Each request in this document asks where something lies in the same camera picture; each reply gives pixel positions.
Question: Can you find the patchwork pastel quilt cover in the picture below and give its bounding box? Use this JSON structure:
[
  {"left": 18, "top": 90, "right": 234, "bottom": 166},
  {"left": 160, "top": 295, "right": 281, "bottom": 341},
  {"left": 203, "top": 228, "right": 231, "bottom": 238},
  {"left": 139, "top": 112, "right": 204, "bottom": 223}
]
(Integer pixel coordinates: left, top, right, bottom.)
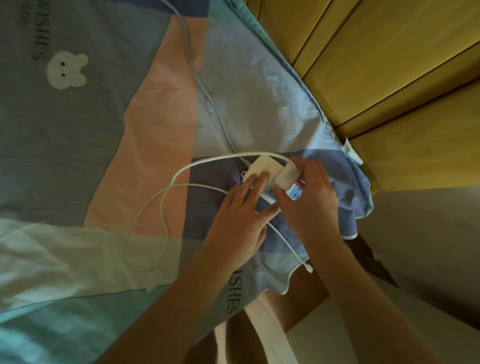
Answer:
[{"left": 0, "top": 0, "right": 376, "bottom": 364}]

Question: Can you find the person's right hand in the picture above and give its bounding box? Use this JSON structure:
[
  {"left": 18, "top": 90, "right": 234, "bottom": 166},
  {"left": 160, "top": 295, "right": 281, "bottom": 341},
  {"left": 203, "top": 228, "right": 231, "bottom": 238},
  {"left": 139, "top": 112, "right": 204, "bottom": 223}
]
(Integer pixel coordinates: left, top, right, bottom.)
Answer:
[{"left": 275, "top": 157, "right": 344, "bottom": 253}]

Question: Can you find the white charger adapter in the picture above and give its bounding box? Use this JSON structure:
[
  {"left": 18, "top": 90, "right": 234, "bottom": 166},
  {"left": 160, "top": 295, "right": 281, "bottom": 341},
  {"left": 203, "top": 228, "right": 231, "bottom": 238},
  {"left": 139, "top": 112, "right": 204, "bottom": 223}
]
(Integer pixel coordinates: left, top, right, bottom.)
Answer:
[{"left": 275, "top": 165, "right": 303, "bottom": 190}]

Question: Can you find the person's left hand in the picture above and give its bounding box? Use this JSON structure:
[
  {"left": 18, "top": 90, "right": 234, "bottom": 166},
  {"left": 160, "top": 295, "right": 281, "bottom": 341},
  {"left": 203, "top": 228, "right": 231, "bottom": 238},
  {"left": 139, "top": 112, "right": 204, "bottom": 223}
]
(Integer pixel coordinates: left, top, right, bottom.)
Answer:
[{"left": 200, "top": 170, "right": 281, "bottom": 279}]

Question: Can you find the grey power strip cord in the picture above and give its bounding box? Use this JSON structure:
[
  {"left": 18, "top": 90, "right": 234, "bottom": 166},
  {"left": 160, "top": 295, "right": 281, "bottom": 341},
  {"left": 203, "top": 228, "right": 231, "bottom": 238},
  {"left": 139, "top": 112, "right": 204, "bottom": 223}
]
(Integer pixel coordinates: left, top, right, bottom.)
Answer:
[{"left": 162, "top": 0, "right": 256, "bottom": 169}]

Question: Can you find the person's right forearm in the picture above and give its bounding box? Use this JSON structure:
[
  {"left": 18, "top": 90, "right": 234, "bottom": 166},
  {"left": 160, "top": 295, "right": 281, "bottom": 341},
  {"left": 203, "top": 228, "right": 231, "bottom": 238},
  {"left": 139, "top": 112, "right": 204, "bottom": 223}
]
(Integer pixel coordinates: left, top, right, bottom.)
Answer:
[{"left": 310, "top": 239, "right": 445, "bottom": 364}]

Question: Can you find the yellow wooden cabinet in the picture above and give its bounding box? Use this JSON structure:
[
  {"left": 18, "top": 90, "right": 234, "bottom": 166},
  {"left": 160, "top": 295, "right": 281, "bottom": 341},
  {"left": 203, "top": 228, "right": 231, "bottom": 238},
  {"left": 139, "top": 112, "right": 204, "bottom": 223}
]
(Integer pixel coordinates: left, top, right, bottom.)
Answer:
[{"left": 244, "top": 0, "right": 480, "bottom": 193}]

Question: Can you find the person's left forearm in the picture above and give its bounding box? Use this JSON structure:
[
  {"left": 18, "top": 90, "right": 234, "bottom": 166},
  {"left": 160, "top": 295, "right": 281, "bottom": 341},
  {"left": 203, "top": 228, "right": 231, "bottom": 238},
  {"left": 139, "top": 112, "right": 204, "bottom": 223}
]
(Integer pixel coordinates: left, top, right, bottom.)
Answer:
[{"left": 93, "top": 248, "right": 242, "bottom": 364}]

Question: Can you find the thin white charging cable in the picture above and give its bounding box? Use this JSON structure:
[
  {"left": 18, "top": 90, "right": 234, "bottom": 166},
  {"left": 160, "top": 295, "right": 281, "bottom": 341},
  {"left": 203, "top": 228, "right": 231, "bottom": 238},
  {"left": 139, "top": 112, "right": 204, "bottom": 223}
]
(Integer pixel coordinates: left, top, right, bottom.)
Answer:
[{"left": 124, "top": 151, "right": 314, "bottom": 274}]

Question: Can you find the white power strip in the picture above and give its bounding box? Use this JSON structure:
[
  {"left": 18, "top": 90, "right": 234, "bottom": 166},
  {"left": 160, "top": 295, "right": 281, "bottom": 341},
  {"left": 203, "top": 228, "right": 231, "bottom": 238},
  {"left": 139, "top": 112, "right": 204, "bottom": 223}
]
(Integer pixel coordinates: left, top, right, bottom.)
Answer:
[{"left": 241, "top": 155, "right": 305, "bottom": 206}]

